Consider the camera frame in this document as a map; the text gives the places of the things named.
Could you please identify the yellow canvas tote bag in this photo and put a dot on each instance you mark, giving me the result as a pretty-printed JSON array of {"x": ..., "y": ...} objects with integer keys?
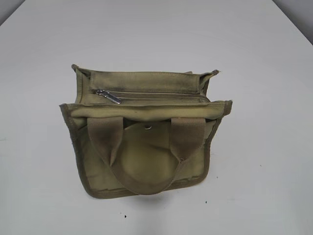
[{"x": 157, "y": 139}]

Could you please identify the silver metal zipper pull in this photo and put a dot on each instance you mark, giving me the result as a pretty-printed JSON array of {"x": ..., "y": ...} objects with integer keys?
[{"x": 109, "y": 96}]

